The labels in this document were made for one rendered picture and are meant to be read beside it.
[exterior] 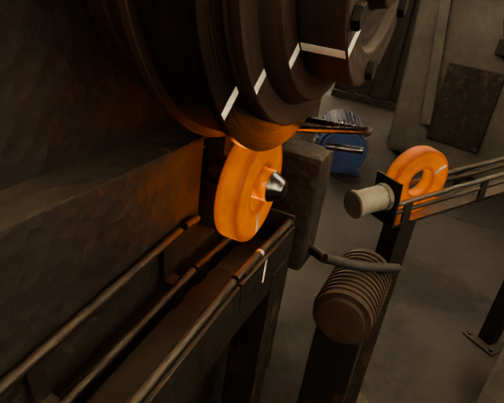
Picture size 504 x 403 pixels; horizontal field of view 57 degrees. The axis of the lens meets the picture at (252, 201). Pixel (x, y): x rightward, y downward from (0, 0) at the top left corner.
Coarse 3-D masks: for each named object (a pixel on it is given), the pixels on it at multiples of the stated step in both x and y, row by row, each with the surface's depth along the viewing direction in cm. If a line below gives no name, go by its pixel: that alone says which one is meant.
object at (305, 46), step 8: (352, 40) 42; (296, 48) 43; (304, 48) 43; (312, 48) 43; (320, 48) 42; (328, 48) 42; (352, 48) 42; (296, 56) 43; (336, 56) 42; (344, 56) 42; (264, 72) 43; (256, 88) 42; (232, 96) 42; (232, 104) 43; (224, 112) 42; (224, 120) 43
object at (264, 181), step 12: (204, 156) 64; (216, 156) 64; (204, 168) 63; (216, 168) 63; (264, 168) 62; (204, 180) 65; (216, 180) 63; (264, 180) 60; (276, 180) 60; (252, 192) 61; (264, 192) 60; (276, 192) 60
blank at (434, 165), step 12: (408, 156) 97; (420, 156) 97; (432, 156) 98; (444, 156) 100; (396, 168) 97; (408, 168) 97; (420, 168) 98; (432, 168) 100; (444, 168) 101; (396, 180) 97; (408, 180) 99; (420, 180) 105; (432, 180) 102; (444, 180) 103; (408, 192) 100; (420, 192) 103
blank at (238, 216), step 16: (240, 160) 57; (256, 160) 58; (272, 160) 64; (224, 176) 57; (240, 176) 56; (256, 176) 60; (224, 192) 57; (240, 192) 56; (224, 208) 57; (240, 208) 58; (256, 208) 65; (224, 224) 59; (240, 224) 59; (256, 224) 66; (240, 240) 62
